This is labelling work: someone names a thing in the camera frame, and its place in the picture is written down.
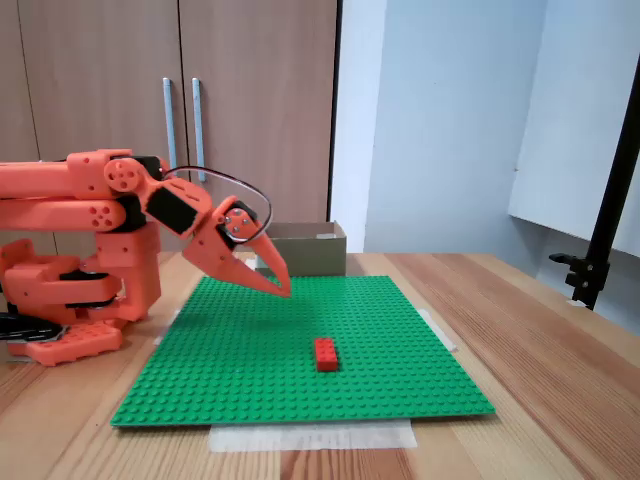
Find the red lego block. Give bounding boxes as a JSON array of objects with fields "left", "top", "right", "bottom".
[{"left": 313, "top": 338, "right": 340, "bottom": 373}]

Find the brown cardboard box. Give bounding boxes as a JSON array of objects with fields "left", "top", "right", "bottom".
[{"left": 252, "top": 220, "right": 348, "bottom": 278}]

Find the green lego baseplate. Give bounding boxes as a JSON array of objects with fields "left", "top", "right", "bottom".
[{"left": 110, "top": 274, "right": 497, "bottom": 430}]

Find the short translucent tape strip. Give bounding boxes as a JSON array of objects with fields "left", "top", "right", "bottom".
[{"left": 152, "top": 308, "right": 182, "bottom": 346}]

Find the brown wooden cabinet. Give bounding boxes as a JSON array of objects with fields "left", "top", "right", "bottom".
[{"left": 0, "top": 0, "right": 344, "bottom": 254}]

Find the wide translucent tape strip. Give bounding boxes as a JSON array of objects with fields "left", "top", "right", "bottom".
[{"left": 208, "top": 419, "right": 419, "bottom": 453}]

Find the long narrow translucent tape strip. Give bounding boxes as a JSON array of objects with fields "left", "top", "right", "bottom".
[{"left": 418, "top": 308, "right": 459, "bottom": 353}]

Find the black stand pole with clamp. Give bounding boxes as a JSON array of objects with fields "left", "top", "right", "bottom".
[{"left": 548, "top": 44, "right": 640, "bottom": 312}]

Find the black gripper motor cable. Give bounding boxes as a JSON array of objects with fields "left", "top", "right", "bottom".
[{"left": 162, "top": 166, "right": 274, "bottom": 246}]

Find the silver cabinet door handle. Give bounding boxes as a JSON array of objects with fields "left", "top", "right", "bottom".
[
  {"left": 191, "top": 77, "right": 208, "bottom": 183},
  {"left": 161, "top": 77, "right": 179, "bottom": 172}
]

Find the black base cable bundle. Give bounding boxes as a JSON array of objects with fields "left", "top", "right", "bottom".
[{"left": 0, "top": 312, "right": 69, "bottom": 346}]

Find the white wall panel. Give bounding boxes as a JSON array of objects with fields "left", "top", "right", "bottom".
[{"left": 507, "top": 0, "right": 640, "bottom": 259}]

